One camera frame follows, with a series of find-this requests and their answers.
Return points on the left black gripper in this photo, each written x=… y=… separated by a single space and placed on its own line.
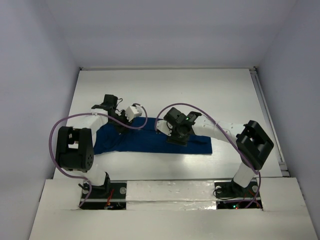
x=121 y=127

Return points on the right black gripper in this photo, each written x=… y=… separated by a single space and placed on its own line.
x=173 y=138

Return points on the blue t shirt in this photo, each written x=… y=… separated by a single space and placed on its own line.
x=146 y=140

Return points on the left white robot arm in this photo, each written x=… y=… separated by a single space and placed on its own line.
x=75 y=144

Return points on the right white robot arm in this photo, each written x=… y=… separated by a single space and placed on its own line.
x=249 y=140

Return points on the silver foil strip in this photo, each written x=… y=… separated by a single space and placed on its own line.
x=170 y=195

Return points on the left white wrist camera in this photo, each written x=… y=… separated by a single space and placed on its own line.
x=134 y=111

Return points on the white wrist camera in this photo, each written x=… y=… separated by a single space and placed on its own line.
x=164 y=127
x=134 y=111

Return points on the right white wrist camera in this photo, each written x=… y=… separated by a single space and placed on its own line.
x=164 y=127

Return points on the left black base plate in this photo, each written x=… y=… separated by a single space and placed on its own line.
x=114 y=200

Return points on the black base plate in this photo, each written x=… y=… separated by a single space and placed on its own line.
x=232 y=196
x=114 y=200

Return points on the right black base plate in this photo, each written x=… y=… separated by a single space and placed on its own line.
x=232 y=196

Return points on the aluminium side rail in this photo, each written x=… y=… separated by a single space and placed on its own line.
x=268 y=119

